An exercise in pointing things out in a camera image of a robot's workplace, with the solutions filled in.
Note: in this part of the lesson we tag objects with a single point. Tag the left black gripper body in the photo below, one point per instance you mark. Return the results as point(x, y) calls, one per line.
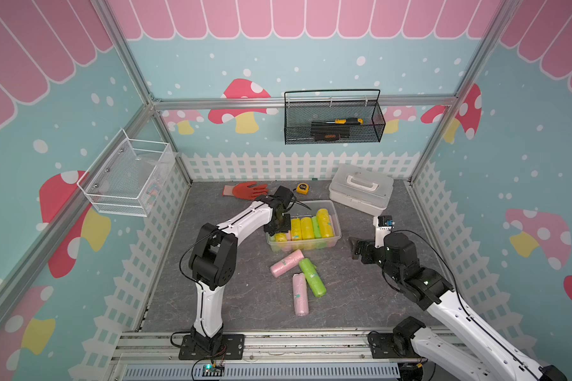
point(281, 225)

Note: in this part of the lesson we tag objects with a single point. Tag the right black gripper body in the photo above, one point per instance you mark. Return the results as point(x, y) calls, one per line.
point(372, 255)

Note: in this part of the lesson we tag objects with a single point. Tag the yellow roll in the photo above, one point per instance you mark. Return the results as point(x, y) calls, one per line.
point(296, 230)
point(324, 223)
point(281, 238)
point(307, 231)

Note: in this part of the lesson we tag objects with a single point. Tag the green roll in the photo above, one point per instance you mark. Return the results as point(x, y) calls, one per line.
point(312, 277)
point(316, 229)

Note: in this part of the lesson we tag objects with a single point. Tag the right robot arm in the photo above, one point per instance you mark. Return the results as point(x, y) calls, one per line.
point(489, 356)

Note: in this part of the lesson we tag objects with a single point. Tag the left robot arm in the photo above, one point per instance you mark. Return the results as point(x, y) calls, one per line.
point(214, 256)

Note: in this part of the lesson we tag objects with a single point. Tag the clear plastic storage box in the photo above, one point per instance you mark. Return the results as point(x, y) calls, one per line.
point(308, 209)

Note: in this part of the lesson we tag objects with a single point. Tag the yellow tape measure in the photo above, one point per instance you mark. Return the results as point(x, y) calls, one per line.
point(302, 188)

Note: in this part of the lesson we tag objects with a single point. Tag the red work glove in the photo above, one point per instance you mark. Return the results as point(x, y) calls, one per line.
point(246, 191)

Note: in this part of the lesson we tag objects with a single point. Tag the white lidded tool case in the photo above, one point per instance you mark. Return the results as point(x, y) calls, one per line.
point(361, 189)

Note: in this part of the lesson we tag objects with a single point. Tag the black orange tool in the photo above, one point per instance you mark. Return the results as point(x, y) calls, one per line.
point(325, 136)

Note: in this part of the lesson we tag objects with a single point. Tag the yellow black screwdriver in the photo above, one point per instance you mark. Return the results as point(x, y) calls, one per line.
point(347, 121)

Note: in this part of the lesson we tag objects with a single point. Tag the green circuit board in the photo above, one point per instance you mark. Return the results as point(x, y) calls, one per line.
point(213, 370)

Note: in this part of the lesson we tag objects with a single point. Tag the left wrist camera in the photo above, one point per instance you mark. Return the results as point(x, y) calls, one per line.
point(283, 198)

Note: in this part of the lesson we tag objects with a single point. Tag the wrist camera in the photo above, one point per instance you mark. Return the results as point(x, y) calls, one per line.
point(283, 198)
point(383, 227)

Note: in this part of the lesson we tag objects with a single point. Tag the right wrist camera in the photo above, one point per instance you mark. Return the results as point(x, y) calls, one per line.
point(383, 227)

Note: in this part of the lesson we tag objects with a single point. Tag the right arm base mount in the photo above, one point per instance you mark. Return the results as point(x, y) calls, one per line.
point(397, 344)

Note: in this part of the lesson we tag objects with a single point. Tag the black wire mesh basket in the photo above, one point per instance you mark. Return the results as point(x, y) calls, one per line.
point(302, 107)

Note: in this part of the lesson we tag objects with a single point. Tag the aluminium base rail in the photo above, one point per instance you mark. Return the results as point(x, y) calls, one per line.
point(332, 354)

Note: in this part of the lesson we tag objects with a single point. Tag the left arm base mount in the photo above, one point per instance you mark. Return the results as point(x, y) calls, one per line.
point(222, 346)

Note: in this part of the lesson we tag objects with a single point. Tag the white wire basket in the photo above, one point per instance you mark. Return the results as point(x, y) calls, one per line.
point(129, 176)

